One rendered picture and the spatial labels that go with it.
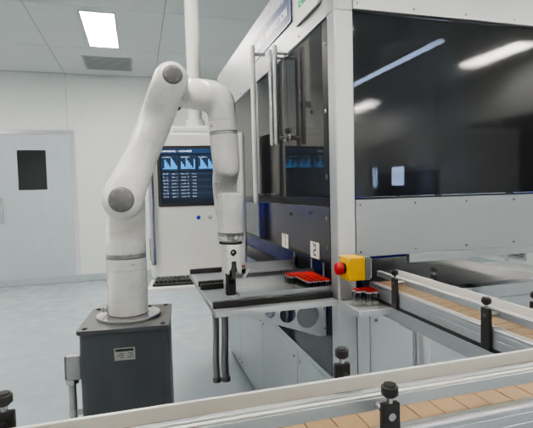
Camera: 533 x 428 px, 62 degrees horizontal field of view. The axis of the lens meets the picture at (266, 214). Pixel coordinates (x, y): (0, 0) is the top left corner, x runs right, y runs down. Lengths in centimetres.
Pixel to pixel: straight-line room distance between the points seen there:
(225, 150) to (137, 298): 53
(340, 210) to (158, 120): 63
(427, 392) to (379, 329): 91
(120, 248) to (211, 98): 53
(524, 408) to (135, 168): 109
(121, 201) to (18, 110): 586
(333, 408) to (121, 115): 653
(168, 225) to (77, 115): 480
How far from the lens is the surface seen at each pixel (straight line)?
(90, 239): 693
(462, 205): 170
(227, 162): 141
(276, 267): 208
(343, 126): 146
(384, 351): 161
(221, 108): 143
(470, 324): 115
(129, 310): 142
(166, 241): 235
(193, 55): 249
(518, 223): 187
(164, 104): 139
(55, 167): 695
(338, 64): 149
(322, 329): 161
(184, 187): 233
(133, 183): 135
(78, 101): 703
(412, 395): 67
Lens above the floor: 124
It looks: 3 degrees down
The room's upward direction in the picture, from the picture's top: 1 degrees counter-clockwise
